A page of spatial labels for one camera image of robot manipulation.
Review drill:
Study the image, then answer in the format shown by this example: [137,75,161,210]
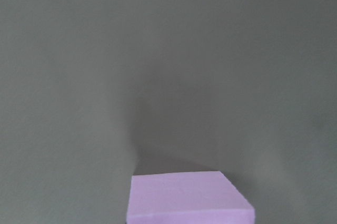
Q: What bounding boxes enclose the purple block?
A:
[126,171,255,223]

